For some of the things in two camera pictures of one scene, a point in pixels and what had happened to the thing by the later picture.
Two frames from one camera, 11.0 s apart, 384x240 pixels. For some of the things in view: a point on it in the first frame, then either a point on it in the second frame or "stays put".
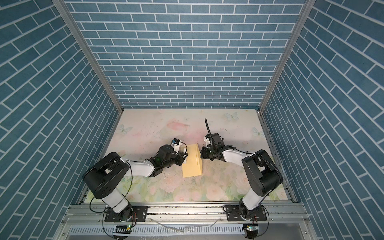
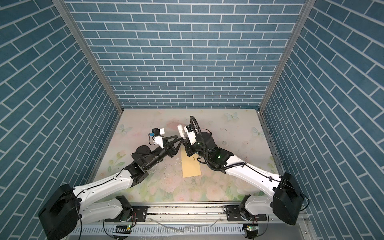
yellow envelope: [192, 165] stays put
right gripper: [203, 155] -> [189, 149]
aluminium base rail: [185, 214] stays put
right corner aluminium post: [289, 50] stays put
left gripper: [180, 157] -> [170, 150]
